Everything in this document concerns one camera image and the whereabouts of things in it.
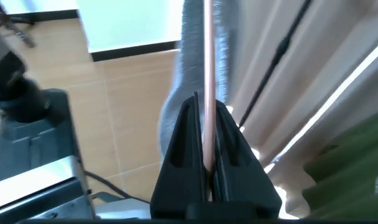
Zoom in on black clothes rack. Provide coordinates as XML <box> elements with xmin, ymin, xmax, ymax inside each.
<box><xmin>237</xmin><ymin>0</ymin><xmax>314</xmax><ymax>128</ymax></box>

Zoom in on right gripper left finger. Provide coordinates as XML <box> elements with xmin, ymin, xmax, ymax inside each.
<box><xmin>150</xmin><ymin>91</ymin><xmax>209</xmax><ymax>218</ymax></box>

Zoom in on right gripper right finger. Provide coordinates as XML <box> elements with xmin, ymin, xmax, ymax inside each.
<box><xmin>210</xmin><ymin>99</ymin><xmax>283</xmax><ymax>218</ymax></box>

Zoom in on pale grey shorts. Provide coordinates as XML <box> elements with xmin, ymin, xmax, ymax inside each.
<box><xmin>157</xmin><ymin>0</ymin><xmax>239</xmax><ymax>159</ymax></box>

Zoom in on beige curtain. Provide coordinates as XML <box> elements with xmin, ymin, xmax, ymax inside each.
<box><xmin>226</xmin><ymin>0</ymin><xmax>378</xmax><ymax>218</ymax></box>

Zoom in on green long-sleeved shirt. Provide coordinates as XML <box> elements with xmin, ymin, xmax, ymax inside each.
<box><xmin>302</xmin><ymin>108</ymin><xmax>378</xmax><ymax>218</ymax></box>

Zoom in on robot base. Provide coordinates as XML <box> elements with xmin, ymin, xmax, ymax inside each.
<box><xmin>0</xmin><ymin>88</ymin><xmax>152</xmax><ymax>220</ymax></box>

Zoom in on black cable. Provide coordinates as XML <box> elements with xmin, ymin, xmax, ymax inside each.
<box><xmin>84</xmin><ymin>170</ymin><xmax>151</xmax><ymax>205</ymax></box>

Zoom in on pink clothes hanger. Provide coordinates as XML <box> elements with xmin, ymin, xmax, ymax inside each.
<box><xmin>202</xmin><ymin>0</ymin><xmax>217</xmax><ymax>174</ymax></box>

